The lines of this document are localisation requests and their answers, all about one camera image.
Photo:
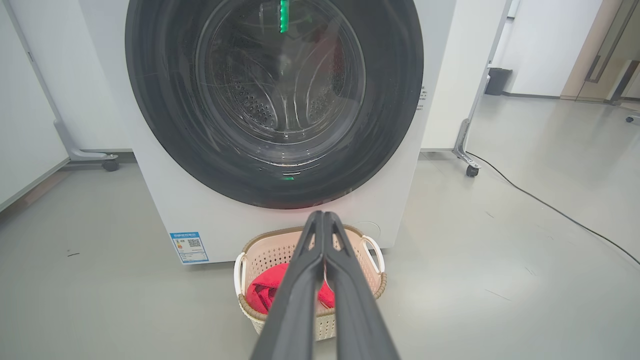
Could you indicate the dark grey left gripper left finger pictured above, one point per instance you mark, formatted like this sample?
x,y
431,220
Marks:
x,y
295,300

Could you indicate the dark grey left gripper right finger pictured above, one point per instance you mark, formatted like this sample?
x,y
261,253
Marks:
x,y
355,310

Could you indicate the red and white garment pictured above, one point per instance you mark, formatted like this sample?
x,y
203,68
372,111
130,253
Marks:
x,y
265,292

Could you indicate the round black washing machine door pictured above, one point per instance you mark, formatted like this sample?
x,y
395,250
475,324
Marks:
x,y
160,125

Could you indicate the cream perforated laundry basket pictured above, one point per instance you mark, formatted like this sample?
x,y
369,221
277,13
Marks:
x,y
265,255

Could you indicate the white front-load washing machine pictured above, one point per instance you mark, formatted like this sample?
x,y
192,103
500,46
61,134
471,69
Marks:
x,y
165,210

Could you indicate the wooden room door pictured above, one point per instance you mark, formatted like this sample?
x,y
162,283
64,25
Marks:
x,y
580,50

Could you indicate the blue energy label sticker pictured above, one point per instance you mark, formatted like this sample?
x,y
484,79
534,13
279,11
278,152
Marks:
x,y
189,247

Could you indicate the grey partition stand with caster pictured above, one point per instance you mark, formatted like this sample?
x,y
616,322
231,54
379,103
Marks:
x,y
85,154
462,145

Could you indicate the perforated steel washer drum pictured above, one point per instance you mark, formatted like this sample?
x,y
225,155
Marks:
x,y
250,105

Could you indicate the black waste bin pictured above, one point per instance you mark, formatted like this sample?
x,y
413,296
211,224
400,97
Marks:
x,y
497,82

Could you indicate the grey caster foot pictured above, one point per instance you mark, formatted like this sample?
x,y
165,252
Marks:
x,y
634,119

